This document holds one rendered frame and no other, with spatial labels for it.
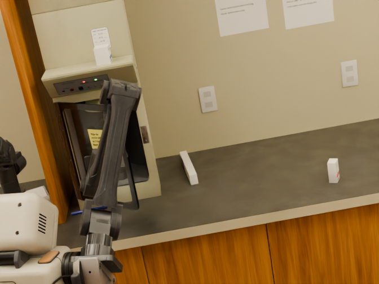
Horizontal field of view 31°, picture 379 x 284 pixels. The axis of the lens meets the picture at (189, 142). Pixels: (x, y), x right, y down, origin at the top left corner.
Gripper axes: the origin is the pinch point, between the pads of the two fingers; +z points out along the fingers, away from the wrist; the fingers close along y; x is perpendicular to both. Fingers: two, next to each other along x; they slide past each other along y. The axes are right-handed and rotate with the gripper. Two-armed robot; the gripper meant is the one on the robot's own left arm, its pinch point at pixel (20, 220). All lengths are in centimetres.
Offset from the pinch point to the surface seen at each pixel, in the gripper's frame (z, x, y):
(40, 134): -20.6, -8.6, 24.3
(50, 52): -47, -17, 33
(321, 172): 16, -108, 28
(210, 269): 36, -60, 6
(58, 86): -36.3, -18.9, 25.6
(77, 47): -47, -27, 33
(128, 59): -41, -45, 26
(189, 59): -25, -67, 76
